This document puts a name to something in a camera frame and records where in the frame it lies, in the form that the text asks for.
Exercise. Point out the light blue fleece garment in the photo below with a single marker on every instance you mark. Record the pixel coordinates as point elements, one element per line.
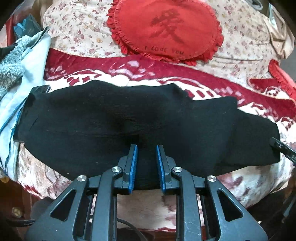
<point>33,62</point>

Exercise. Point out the black smartphone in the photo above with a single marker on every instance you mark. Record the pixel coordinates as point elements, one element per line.
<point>35,91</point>

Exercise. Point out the grey fuzzy garment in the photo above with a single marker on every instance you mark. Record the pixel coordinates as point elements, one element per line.
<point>11,66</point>

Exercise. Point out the red heart ruffled cushion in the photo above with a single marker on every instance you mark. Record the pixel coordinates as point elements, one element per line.
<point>172,31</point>

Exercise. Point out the black pants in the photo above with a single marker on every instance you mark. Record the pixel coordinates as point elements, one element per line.
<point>86,129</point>

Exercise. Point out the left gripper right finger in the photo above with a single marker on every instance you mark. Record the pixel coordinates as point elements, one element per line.
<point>168,184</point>

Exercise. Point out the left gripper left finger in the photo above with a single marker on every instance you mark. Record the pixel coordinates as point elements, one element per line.
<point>128,164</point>

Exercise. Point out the floral beige quilt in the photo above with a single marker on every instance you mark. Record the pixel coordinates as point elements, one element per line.
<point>228,39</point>

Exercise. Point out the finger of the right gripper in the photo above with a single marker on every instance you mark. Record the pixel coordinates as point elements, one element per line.
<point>284,149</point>

